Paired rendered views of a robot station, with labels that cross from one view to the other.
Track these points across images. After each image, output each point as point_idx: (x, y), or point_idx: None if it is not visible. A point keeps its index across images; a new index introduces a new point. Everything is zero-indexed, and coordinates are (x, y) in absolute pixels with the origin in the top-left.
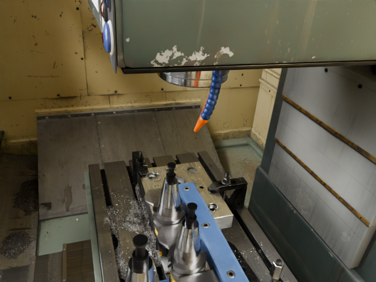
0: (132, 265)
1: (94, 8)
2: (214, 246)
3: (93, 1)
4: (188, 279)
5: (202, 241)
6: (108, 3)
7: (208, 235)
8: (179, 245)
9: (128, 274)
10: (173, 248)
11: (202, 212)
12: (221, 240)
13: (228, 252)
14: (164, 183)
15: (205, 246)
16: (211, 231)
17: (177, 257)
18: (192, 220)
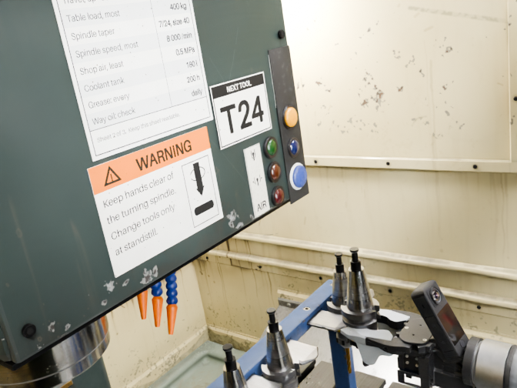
0: (361, 268)
1: (168, 255)
2: (256, 356)
3: (172, 242)
4: (298, 356)
5: (255, 369)
6: (299, 148)
7: (246, 365)
8: (288, 348)
9: (365, 272)
10: (283, 372)
11: (221, 382)
12: (245, 357)
13: (254, 349)
14: (239, 367)
15: (260, 362)
16: (240, 366)
17: (291, 361)
18: (276, 319)
